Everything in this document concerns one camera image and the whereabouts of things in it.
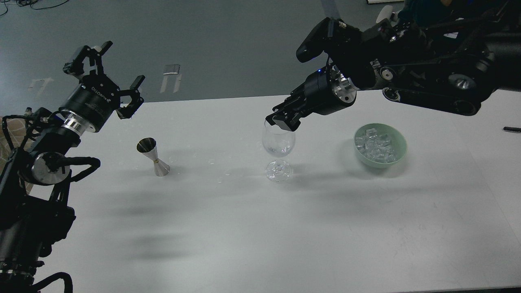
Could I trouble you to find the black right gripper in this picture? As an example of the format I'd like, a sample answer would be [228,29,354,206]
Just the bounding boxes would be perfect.
[265,70,358,132]

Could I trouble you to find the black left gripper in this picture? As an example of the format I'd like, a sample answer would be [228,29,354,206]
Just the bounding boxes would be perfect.
[59,41,145,132]

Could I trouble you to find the steel cocktail jigger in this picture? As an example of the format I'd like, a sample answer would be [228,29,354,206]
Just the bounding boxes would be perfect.
[136,138,171,177]

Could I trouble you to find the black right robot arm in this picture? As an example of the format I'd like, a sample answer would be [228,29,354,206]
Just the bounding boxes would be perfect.
[265,0,520,131]

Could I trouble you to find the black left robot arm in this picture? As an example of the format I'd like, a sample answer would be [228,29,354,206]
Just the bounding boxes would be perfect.
[0,41,145,293]

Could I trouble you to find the clear wine glass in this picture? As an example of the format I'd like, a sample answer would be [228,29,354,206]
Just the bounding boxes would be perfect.
[262,121,296,182]

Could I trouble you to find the clear ice cubes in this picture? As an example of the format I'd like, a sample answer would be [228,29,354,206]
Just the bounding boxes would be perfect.
[354,126,405,165]

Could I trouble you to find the green bowl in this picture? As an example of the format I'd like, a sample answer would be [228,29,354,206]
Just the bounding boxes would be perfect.
[353,124,407,168]

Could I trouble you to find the beige checked cushion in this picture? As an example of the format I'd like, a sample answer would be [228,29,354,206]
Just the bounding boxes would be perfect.
[0,118,26,172]

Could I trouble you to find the white office chair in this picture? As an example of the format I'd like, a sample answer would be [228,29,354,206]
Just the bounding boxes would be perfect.
[376,5,398,23]

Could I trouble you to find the black pen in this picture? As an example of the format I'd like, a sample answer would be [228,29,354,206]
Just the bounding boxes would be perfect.
[503,127,521,133]

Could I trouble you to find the black floor cables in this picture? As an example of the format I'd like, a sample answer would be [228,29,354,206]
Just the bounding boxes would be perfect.
[0,0,70,17]

